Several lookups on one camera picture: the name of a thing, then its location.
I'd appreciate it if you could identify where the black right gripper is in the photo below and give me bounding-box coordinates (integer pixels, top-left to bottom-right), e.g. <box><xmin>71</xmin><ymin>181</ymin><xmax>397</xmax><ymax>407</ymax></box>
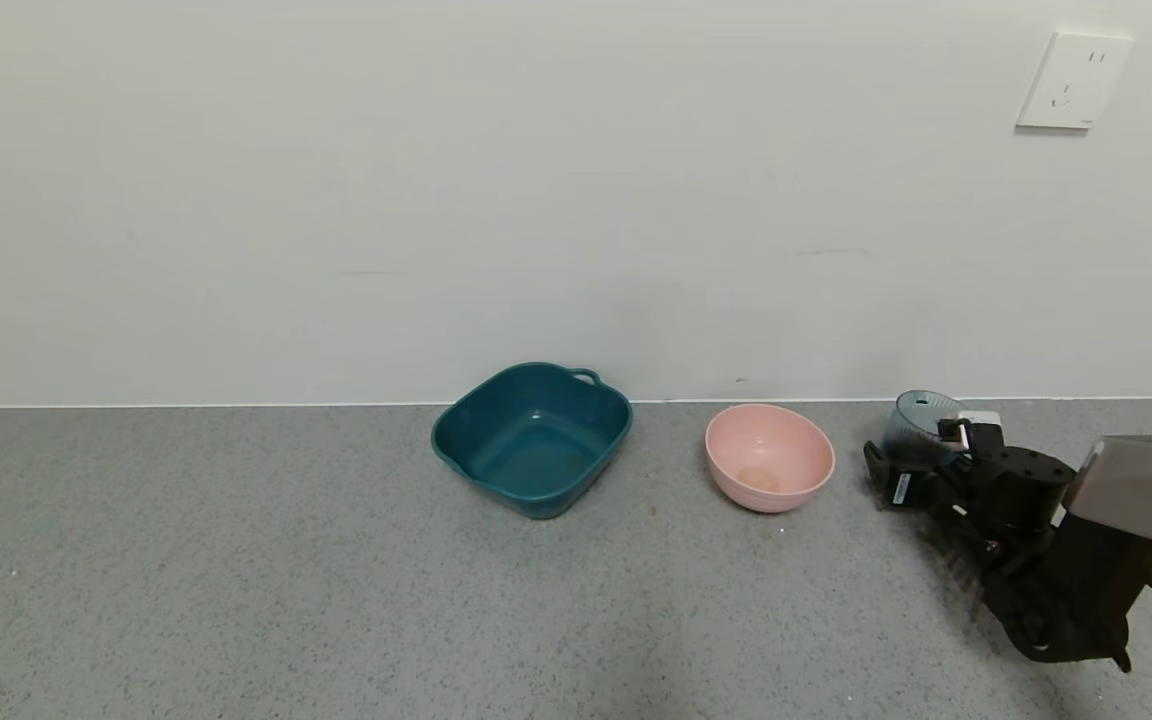
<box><xmin>863</xmin><ymin>439</ymin><xmax>965</xmax><ymax>510</ymax></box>

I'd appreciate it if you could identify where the blue ribbed transparent cup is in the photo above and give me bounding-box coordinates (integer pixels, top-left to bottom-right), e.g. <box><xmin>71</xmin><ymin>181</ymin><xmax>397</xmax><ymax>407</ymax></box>
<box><xmin>882</xmin><ymin>390</ymin><xmax>972</xmax><ymax>471</ymax></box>

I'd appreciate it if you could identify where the pink round bowl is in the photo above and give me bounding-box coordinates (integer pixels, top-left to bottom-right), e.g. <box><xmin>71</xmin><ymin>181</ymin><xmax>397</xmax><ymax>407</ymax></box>
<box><xmin>704</xmin><ymin>403</ymin><xmax>836</xmax><ymax>515</ymax></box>

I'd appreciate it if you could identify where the teal square plastic basin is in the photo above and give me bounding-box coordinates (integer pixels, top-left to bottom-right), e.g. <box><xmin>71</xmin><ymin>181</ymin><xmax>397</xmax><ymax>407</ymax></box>
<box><xmin>431</xmin><ymin>362</ymin><xmax>634</xmax><ymax>521</ymax></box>

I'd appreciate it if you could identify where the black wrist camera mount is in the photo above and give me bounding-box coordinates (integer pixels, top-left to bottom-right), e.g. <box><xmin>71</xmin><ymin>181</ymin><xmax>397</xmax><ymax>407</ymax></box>
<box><xmin>981</xmin><ymin>520</ymin><xmax>1152</xmax><ymax>674</ymax></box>

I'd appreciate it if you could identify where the white wall socket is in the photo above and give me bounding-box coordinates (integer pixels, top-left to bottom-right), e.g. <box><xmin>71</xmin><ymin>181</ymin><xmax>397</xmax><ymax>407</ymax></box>
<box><xmin>1015</xmin><ymin>32</ymin><xmax>1134</xmax><ymax>131</ymax></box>

